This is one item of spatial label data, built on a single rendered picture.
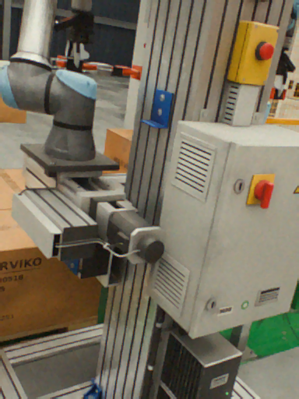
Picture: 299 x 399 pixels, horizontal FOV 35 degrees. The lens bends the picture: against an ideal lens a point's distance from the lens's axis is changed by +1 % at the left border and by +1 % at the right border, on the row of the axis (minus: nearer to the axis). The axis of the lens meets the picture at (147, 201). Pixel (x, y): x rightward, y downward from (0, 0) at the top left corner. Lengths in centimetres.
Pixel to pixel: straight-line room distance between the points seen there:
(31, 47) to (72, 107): 20
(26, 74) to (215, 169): 62
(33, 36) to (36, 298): 110
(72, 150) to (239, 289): 59
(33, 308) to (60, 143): 93
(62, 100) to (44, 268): 88
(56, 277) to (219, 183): 119
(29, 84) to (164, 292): 67
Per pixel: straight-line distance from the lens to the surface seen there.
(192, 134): 106
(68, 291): 211
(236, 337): 244
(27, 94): 136
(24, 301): 205
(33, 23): 142
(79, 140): 135
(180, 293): 114
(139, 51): 332
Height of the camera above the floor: 140
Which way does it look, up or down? 19 degrees down
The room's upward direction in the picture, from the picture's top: 10 degrees clockwise
